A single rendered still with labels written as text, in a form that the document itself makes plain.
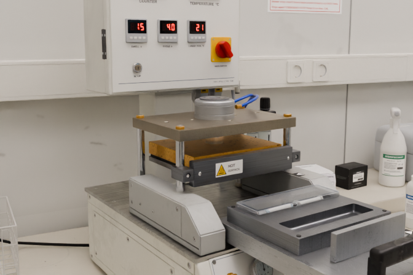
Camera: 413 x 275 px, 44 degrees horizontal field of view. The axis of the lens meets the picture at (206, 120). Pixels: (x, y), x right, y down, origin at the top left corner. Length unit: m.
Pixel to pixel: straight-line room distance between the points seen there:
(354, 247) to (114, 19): 0.61
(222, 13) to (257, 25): 0.47
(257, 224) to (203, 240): 0.09
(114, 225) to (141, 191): 0.15
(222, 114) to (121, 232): 0.31
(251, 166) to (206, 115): 0.13
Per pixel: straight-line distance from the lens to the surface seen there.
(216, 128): 0.90
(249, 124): 0.95
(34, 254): 1.34
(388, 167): 1.73
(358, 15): 1.88
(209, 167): 0.89
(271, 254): 0.76
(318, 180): 1.00
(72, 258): 1.29
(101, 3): 1.06
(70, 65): 1.36
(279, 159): 0.99
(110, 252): 1.13
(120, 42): 1.04
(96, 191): 1.17
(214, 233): 0.82
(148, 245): 0.95
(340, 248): 0.72
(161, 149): 0.99
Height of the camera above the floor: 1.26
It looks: 9 degrees down
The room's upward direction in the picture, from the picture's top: straight up
